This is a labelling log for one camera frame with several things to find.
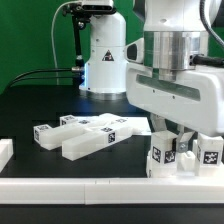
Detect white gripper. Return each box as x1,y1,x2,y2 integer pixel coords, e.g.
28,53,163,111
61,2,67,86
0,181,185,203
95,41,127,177
126,63,224,153

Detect white chair seat block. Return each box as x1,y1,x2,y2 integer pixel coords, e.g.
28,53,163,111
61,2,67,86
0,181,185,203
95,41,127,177
146,151,224,178

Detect white chair side frame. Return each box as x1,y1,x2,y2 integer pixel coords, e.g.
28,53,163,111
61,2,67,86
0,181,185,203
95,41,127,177
33,113,134,161

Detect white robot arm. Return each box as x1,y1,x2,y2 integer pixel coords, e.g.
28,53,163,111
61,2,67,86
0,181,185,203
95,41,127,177
125,0,224,137

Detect white flat chair panel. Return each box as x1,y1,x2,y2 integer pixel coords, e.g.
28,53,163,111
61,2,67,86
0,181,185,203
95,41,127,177
128,117,151,136

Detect white border fence frame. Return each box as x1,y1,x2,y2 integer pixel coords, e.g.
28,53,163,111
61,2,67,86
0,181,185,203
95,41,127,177
0,143,224,205

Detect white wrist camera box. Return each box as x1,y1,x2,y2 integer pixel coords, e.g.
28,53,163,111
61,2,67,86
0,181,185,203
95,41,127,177
125,38,144,64

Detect black cables at base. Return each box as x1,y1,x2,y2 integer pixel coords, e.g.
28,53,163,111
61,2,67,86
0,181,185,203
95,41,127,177
3,66,86,94

